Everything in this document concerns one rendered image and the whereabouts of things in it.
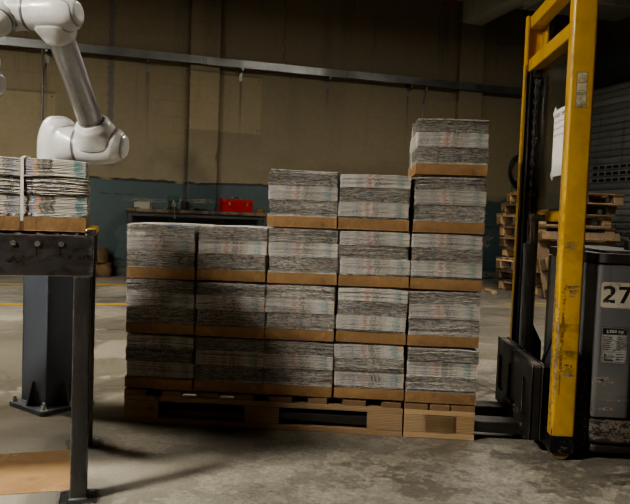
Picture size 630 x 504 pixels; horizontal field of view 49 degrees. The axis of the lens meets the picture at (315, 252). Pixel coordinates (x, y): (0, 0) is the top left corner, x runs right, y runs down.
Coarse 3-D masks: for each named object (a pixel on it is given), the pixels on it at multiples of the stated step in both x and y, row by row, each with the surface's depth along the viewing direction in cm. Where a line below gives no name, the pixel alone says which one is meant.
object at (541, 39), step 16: (528, 16) 317; (528, 32) 317; (544, 32) 317; (528, 48) 318; (528, 80) 318; (528, 96) 317; (528, 112) 316; (528, 128) 317; (528, 144) 322; (528, 160) 322; (528, 176) 323; (528, 192) 323; (528, 208) 323; (512, 288) 326; (512, 304) 325; (512, 320) 324; (512, 336) 325
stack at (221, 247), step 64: (128, 256) 282; (192, 256) 280; (256, 256) 278; (320, 256) 277; (384, 256) 276; (128, 320) 283; (192, 320) 281; (256, 320) 280; (320, 320) 278; (384, 320) 276; (320, 384) 280; (384, 384) 278
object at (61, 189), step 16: (48, 160) 210; (64, 160) 212; (48, 176) 211; (64, 176) 212; (80, 176) 214; (48, 192) 211; (64, 192) 212; (80, 192) 214; (48, 208) 212; (64, 208) 214; (80, 208) 214
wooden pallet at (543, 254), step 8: (544, 232) 819; (552, 232) 824; (544, 240) 824; (552, 240) 836; (592, 240) 843; (600, 240) 847; (608, 240) 851; (616, 240) 856; (544, 248) 826; (544, 256) 823; (544, 264) 812; (544, 272) 818; (544, 280) 815; (544, 288) 812; (544, 296) 811
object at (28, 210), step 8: (16, 160) 208; (24, 160) 215; (32, 160) 209; (16, 168) 208; (24, 168) 209; (32, 168) 209; (16, 176) 209; (24, 176) 209; (32, 176) 210; (16, 184) 209; (24, 184) 209; (32, 184) 210; (16, 192) 209; (24, 192) 209; (32, 192) 210; (16, 200) 210; (24, 200) 210; (32, 200) 210; (16, 208) 210; (24, 208) 210; (32, 208) 211
